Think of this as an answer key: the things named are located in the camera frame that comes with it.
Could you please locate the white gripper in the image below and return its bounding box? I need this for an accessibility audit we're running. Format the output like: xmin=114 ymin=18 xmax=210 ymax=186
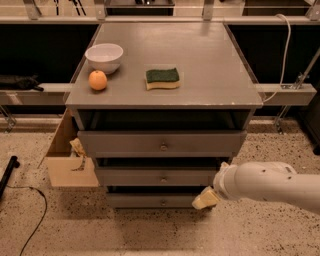
xmin=192 ymin=162 xmax=239 ymax=210

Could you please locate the grey drawer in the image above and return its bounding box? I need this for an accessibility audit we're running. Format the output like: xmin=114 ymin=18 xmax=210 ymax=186
xmin=78 ymin=131 xmax=246 ymax=158
xmin=95 ymin=157 xmax=231 ymax=186
xmin=107 ymin=186 xmax=205 ymax=209

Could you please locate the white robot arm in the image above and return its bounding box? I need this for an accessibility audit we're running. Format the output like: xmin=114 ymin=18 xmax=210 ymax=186
xmin=192 ymin=162 xmax=320 ymax=214

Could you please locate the grey drawer cabinet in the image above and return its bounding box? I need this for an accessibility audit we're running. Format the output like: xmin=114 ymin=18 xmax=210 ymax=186
xmin=65 ymin=21 xmax=264 ymax=210

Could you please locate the grey bottom drawer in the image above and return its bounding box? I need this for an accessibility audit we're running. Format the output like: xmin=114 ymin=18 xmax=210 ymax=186
xmin=107 ymin=186 xmax=205 ymax=209

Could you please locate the grey top drawer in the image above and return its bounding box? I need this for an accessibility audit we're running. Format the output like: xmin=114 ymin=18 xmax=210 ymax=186
xmin=78 ymin=131 xmax=246 ymax=158

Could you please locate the open cardboard box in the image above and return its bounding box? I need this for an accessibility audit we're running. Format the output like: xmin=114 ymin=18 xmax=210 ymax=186
xmin=44 ymin=110 xmax=99 ymax=187

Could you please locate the green yellow sponge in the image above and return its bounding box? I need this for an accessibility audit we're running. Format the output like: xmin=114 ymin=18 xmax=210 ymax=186
xmin=145 ymin=68 xmax=180 ymax=90

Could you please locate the orange fruit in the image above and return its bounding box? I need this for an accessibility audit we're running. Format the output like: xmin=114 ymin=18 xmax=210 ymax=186
xmin=88 ymin=70 xmax=107 ymax=91

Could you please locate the white ceramic bowl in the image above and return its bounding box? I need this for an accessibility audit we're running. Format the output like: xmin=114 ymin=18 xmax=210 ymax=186
xmin=85 ymin=43 xmax=124 ymax=74

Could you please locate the black pole on floor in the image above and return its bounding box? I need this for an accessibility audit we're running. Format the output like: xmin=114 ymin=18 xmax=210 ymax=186
xmin=0 ymin=156 xmax=20 ymax=199

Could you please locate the metal rail frame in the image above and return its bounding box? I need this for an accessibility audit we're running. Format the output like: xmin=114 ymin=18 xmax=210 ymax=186
xmin=0 ymin=0 xmax=320 ymax=134

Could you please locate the white hanging cable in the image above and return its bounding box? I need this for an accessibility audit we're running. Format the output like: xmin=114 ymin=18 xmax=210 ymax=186
xmin=261 ymin=13 xmax=292 ymax=104

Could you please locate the black floor cable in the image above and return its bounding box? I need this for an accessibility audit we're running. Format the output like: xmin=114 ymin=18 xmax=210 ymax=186
xmin=5 ymin=185 xmax=48 ymax=256

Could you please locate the black object on rail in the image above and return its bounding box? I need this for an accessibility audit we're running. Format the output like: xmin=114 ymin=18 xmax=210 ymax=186
xmin=0 ymin=75 xmax=43 ymax=92

